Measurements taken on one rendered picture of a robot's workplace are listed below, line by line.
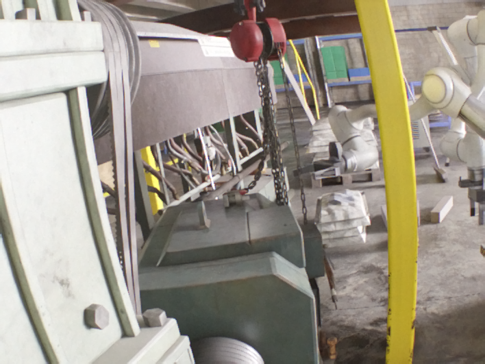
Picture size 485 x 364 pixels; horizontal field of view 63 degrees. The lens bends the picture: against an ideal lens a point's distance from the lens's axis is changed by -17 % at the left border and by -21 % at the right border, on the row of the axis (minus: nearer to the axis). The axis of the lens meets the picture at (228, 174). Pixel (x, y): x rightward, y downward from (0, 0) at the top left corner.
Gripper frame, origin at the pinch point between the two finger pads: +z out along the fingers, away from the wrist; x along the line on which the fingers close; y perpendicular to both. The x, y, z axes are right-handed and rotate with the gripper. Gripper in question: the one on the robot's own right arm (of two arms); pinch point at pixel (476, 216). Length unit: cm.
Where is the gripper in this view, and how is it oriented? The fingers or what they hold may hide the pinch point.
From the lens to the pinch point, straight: 204.0
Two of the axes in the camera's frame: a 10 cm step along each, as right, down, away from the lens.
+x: 1.9, -2.0, 9.6
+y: 9.7, -1.2, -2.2
